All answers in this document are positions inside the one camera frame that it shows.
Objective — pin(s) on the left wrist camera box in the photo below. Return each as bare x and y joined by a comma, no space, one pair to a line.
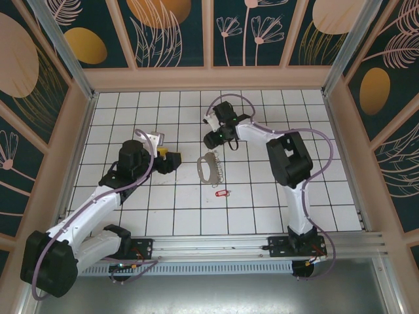
155,139

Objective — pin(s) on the grey metal front sheet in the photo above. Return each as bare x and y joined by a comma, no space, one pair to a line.
209,294

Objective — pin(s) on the metal key holder with rings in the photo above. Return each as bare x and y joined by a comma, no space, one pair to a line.
207,180

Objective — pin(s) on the wall panel with orange circle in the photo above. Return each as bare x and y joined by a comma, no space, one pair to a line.
163,49

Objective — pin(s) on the wall panel with pink flowers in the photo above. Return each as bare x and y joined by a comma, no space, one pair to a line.
242,49

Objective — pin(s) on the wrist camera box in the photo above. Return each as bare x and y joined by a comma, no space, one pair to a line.
212,120
155,139

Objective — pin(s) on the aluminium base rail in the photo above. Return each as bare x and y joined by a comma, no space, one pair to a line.
209,245

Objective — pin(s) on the red key tag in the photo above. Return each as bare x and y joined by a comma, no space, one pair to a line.
221,193

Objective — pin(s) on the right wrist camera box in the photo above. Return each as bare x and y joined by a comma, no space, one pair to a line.
212,120

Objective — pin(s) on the wall panel with gold oval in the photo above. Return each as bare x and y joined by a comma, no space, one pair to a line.
98,19

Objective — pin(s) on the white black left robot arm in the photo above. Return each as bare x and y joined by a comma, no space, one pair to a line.
85,212

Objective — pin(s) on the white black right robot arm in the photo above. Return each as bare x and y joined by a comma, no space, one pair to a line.
296,209

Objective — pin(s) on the side wall panel peach disc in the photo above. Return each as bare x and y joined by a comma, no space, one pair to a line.
19,65

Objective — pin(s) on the wall panel with peach circle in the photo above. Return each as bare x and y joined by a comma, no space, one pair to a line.
311,49

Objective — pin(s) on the aluminium corner post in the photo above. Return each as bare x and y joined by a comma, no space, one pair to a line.
68,55
347,49

